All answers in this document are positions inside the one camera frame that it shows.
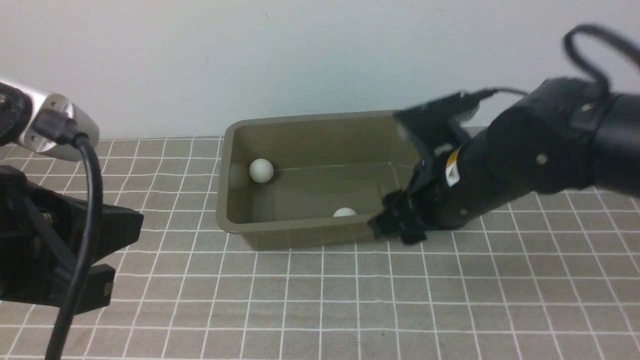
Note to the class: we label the black gripper right view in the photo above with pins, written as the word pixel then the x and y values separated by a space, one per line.
pixel 448 169

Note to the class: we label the black gripper left view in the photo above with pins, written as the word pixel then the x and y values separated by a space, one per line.
pixel 40 237

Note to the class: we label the white ping-pong ball with logo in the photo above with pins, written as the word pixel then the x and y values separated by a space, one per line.
pixel 344 212

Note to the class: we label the olive green plastic bin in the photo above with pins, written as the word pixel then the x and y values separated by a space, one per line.
pixel 322 162

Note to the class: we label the plain white ping-pong ball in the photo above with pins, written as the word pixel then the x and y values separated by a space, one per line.
pixel 261 170

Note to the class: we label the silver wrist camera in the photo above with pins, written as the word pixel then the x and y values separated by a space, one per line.
pixel 53 123

